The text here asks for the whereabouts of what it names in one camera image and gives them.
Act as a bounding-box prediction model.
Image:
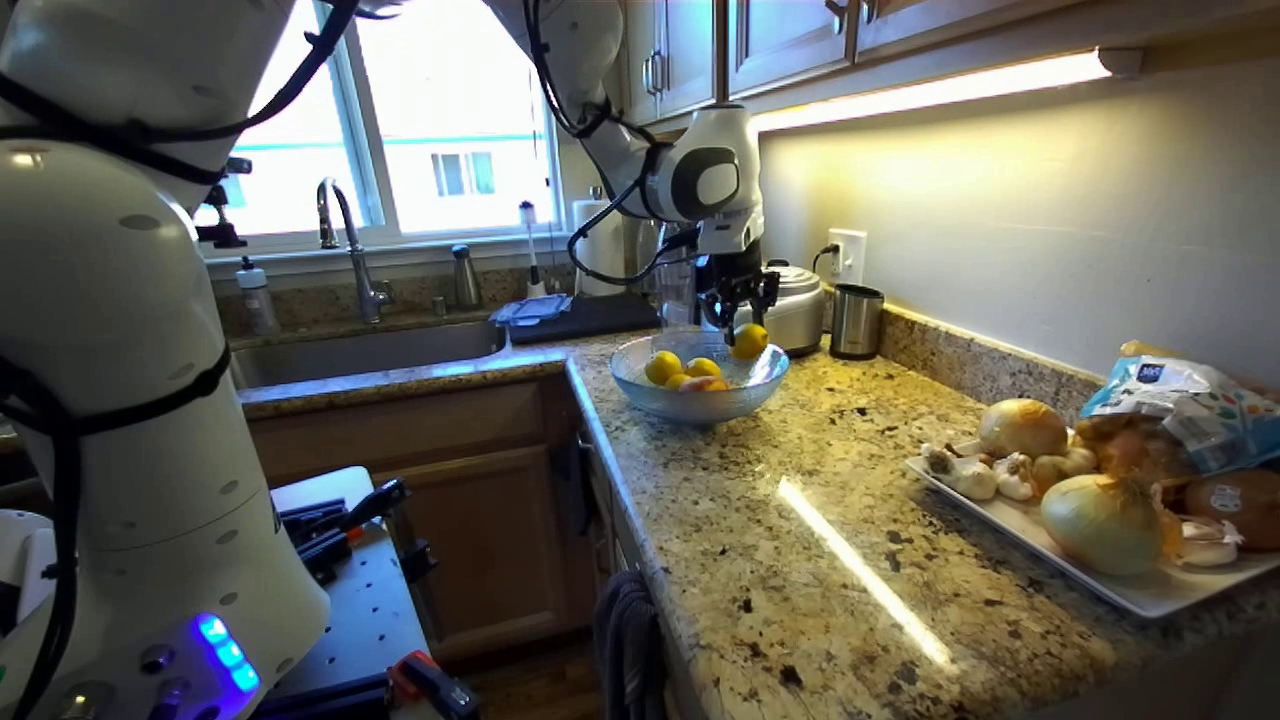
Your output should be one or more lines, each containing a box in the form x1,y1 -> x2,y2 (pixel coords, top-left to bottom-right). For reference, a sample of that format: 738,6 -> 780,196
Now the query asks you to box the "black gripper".
692,245 -> 785,335

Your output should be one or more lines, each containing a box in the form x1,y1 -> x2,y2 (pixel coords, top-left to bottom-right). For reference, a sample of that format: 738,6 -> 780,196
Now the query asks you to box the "clear glass bowl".
604,324 -> 791,428

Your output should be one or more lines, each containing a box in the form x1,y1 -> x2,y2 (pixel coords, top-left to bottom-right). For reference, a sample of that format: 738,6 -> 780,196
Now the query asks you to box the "clear glass bottle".
657,259 -> 699,326

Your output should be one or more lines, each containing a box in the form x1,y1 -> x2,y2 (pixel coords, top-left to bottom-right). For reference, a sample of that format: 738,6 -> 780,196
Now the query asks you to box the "stainless steel cup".
830,279 -> 890,359

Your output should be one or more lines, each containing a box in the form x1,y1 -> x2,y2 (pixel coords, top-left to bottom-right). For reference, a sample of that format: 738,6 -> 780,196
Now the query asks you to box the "black ribbed drying mat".
489,292 -> 670,353

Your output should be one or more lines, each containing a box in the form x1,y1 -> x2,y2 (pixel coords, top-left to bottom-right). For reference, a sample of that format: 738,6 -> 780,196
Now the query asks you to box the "white dish brush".
516,196 -> 554,300

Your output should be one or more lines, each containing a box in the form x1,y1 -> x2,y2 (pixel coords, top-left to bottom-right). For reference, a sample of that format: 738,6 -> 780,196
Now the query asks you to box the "wooden upper cabinet door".
725,0 -> 855,99
622,0 -> 730,120
851,0 -> 1083,58

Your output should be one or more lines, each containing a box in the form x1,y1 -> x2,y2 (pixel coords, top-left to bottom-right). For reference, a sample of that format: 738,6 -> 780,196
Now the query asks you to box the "chrome sink sprayer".
449,240 -> 489,311

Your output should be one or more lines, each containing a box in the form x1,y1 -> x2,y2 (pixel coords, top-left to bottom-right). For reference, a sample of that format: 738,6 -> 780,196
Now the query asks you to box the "under-cabinet light bar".
746,43 -> 1148,136

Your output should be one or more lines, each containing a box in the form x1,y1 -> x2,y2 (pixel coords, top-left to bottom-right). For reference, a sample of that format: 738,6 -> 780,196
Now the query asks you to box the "white mushroom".
996,450 -> 1045,509
952,456 -> 1004,509

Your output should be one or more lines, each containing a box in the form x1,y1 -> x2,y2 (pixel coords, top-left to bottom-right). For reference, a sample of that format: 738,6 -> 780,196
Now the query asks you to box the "round brown onion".
976,397 -> 1074,463

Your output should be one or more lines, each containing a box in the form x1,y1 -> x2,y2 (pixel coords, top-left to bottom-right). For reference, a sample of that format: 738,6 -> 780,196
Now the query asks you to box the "wooden base cabinet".
245,371 -> 604,672

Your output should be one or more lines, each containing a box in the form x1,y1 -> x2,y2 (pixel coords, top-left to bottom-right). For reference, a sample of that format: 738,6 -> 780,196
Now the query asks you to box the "dark hanging towel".
591,568 -> 673,720

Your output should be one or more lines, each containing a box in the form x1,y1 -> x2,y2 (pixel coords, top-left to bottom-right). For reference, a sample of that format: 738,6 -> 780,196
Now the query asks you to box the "kitchen sink basin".
226,315 -> 507,393

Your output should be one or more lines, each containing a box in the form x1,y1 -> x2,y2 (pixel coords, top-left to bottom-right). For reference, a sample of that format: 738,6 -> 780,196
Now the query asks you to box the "chrome kitchen faucet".
312,176 -> 393,326

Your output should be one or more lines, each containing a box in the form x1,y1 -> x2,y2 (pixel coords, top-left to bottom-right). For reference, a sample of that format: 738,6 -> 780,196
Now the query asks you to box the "brown onion under bag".
1078,412 -> 1192,487

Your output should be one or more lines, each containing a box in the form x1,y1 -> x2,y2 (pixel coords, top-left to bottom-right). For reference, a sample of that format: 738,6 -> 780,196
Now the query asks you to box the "white rectangular plate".
915,444 -> 1280,621

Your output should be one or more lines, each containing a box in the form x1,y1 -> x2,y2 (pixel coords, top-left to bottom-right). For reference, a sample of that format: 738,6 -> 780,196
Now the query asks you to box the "large pale onion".
1038,470 -> 1169,581

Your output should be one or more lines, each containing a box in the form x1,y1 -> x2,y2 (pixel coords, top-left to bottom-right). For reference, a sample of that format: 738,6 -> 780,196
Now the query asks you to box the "blue white plastic bag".
1078,349 -> 1280,480

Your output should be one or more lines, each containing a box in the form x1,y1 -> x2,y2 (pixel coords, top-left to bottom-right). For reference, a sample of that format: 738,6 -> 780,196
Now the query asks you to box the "black tool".
275,476 -> 411,581

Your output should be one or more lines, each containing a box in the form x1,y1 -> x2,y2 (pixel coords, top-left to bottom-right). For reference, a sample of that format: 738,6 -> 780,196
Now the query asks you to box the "grey robot mounting table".
254,458 -> 449,720

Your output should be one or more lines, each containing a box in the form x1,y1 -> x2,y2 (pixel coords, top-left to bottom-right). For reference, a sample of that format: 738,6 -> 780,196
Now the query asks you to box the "orange black clamp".
383,646 -> 485,720

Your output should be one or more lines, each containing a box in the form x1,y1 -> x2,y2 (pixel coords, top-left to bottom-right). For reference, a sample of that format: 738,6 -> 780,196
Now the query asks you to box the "clear soap dispenser bottle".
233,250 -> 279,335

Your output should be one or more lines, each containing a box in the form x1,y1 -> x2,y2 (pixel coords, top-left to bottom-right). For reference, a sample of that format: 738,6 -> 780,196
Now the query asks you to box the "white garlic bulb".
1171,511 -> 1248,570

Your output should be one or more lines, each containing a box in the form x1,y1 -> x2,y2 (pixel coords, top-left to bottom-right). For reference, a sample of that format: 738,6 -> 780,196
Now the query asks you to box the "white wall outlet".
823,225 -> 871,287

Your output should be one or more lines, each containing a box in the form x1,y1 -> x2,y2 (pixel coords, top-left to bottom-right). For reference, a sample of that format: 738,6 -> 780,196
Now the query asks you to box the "white window frame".
211,0 -> 580,259

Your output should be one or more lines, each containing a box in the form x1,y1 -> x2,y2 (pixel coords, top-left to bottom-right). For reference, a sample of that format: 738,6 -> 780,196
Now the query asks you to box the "black camera on stand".
194,153 -> 255,250

